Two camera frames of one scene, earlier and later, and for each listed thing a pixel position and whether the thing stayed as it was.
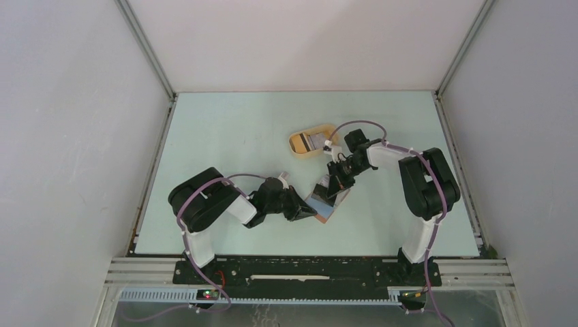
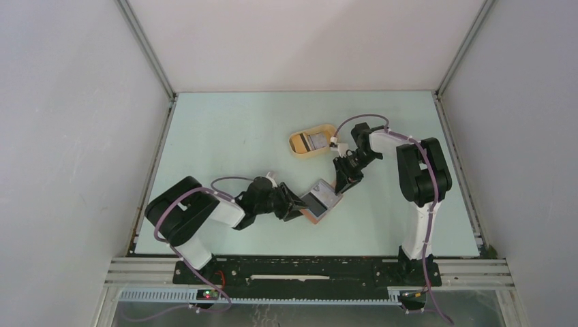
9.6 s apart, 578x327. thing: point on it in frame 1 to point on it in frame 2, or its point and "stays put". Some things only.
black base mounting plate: (304, 278) stays put
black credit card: (320, 194) to (313, 204)
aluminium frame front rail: (455, 272) stays put
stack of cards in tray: (302, 143) stays put
